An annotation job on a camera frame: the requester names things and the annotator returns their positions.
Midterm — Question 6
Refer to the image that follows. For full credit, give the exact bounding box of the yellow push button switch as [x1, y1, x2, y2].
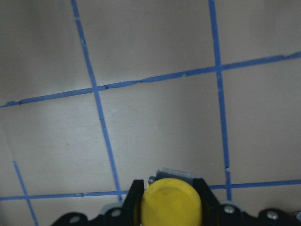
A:
[140, 168, 203, 226]

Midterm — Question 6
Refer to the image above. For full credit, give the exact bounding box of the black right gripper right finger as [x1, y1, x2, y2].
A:
[193, 178, 220, 226]

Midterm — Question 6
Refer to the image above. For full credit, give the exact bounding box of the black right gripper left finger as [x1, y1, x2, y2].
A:
[122, 179, 144, 226]

